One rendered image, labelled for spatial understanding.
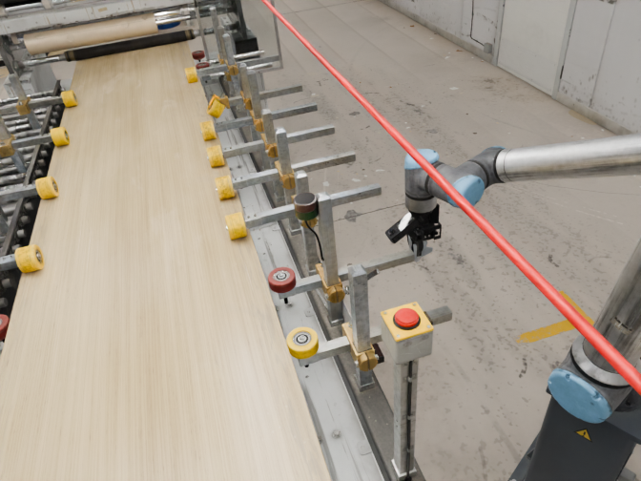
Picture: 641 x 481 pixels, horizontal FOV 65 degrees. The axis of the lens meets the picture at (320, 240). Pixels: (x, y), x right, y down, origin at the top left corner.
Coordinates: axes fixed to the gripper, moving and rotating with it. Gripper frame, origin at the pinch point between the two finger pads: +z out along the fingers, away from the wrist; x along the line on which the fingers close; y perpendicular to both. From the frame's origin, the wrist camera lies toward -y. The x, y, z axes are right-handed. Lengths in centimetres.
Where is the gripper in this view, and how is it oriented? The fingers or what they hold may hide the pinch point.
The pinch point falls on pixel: (413, 259)
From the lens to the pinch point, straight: 161.8
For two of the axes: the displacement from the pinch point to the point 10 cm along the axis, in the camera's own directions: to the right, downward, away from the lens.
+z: 1.1, 7.7, 6.2
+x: -2.9, -5.7, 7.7
